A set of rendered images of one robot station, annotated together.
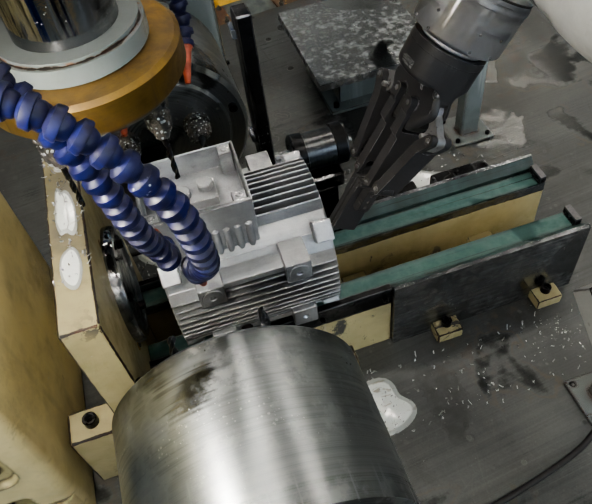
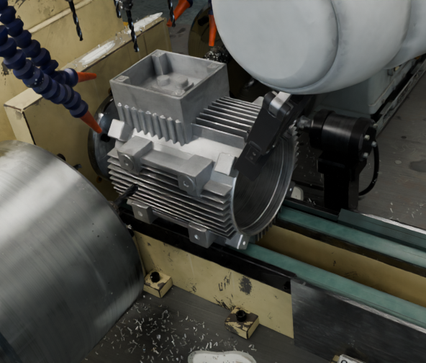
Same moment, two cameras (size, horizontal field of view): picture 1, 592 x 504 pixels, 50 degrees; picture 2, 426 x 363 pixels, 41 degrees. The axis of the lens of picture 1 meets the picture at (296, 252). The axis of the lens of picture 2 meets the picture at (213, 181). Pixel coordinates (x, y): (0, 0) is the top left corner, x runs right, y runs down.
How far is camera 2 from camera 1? 0.48 m
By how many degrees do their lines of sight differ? 38
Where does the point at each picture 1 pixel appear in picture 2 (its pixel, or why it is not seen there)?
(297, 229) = (215, 154)
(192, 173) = (195, 77)
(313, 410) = (7, 217)
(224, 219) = (161, 106)
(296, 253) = (193, 167)
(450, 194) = not seen: outside the picture
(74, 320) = (19, 101)
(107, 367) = not seen: hidden behind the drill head
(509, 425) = not seen: outside the picture
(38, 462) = not seen: outside the picture
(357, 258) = (320, 253)
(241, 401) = not seen: outside the picture
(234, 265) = (160, 152)
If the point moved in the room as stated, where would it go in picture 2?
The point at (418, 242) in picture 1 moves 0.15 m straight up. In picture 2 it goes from (386, 280) to (394, 196)
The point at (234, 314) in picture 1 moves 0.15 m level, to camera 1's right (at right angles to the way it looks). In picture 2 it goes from (144, 191) to (223, 239)
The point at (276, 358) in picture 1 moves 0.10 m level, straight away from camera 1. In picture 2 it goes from (36, 176) to (108, 128)
